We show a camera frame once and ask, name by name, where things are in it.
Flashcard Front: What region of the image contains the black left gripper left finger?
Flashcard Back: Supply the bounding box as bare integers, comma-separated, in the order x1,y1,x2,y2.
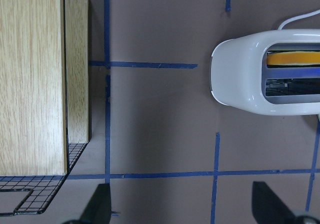
80,183,111,224

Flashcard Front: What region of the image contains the bread slice in toaster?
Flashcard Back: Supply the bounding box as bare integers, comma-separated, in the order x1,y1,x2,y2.
266,51,320,67

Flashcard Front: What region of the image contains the lower wooden shelf board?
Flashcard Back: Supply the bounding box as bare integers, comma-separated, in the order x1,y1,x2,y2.
65,0,89,144

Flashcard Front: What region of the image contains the large wooden shelf board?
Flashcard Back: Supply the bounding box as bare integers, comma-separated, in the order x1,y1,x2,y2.
0,0,67,176

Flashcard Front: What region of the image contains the white power cable with plug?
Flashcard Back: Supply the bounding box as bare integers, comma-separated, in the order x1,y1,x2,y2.
276,8,320,31

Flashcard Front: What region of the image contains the white two-slot toaster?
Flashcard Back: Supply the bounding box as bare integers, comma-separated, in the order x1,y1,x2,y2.
210,29,320,116

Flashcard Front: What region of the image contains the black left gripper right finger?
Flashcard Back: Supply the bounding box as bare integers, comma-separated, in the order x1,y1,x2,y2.
252,181,320,224

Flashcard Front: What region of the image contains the black wire rack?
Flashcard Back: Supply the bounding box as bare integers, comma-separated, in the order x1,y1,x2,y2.
0,0,87,216

